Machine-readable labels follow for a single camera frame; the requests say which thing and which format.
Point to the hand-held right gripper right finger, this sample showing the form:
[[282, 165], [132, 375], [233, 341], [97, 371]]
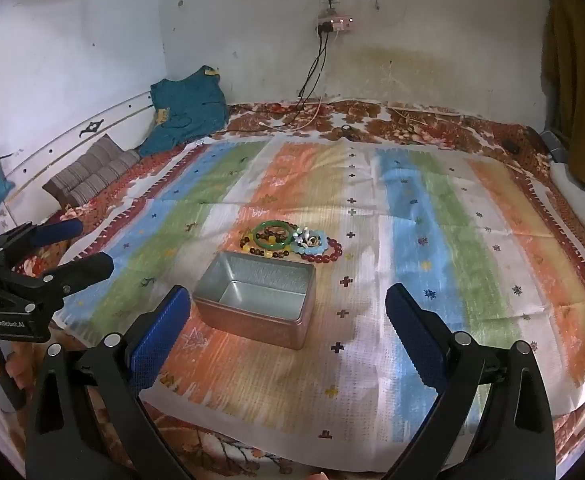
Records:
[[415, 340]]

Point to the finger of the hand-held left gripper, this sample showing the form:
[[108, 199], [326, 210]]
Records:
[[57, 230], [87, 267]]

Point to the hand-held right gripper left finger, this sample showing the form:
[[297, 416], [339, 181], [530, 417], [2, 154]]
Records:
[[160, 340]]

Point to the silver metal tin box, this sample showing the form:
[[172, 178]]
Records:
[[252, 325]]

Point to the green jade bangle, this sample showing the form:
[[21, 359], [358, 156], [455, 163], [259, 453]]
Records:
[[256, 237]]

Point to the striped pastel mat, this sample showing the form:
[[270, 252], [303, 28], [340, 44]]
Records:
[[372, 200]]

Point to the teal garment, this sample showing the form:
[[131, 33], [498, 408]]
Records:
[[187, 110]]

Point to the white bolster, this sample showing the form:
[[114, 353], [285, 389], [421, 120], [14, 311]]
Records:
[[577, 200]]

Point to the mustard hanging cloth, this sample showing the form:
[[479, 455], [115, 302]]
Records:
[[572, 60]]

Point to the pink power strip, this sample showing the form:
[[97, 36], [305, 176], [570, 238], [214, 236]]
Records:
[[335, 23]]

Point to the white bed rail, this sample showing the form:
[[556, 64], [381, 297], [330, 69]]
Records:
[[62, 140]]

